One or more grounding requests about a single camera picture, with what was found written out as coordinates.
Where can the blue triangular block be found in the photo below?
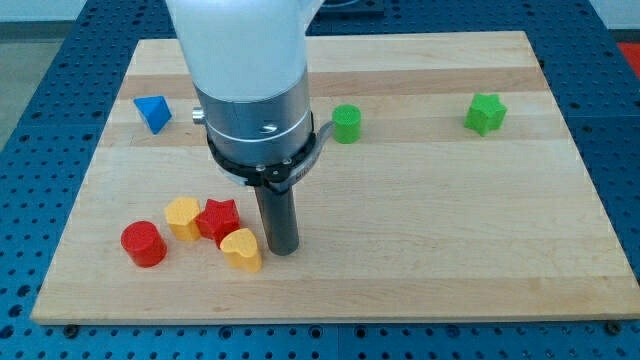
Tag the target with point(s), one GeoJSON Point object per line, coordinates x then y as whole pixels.
{"type": "Point", "coordinates": [155, 111]}

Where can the yellow pentagon block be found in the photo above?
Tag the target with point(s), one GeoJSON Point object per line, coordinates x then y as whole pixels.
{"type": "Point", "coordinates": [181, 216]}

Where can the green cylinder block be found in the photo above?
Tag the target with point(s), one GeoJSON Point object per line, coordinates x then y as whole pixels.
{"type": "Point", "coordinates": [347, 122]}

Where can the red star block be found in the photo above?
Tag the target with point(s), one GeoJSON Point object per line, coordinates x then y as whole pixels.
{"type": "Point", "coordinates": [218, 219]}

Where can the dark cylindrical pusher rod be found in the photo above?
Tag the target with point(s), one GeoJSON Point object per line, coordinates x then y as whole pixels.
{"type": "Point", "coordinates": [279, 220]}

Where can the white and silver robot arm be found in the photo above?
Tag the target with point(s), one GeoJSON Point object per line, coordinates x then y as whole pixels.
{"type": "Point", "coordinates": [248, 64]}

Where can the red cylinder block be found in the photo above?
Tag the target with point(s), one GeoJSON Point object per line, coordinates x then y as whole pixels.
{"type": "Point", "coordinates": [144, 244]}

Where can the wooden board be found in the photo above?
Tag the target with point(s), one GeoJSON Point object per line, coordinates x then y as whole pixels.
{"type": "Point", "coordinates": [421, 220]}

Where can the green star block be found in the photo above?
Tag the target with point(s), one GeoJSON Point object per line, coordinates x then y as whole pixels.
{"type": "Point", "coordinates": [486, 113]}

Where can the yellow heart block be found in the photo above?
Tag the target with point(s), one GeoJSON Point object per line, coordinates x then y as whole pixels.
{"type": "Point", "coordinates": [241, 251]}

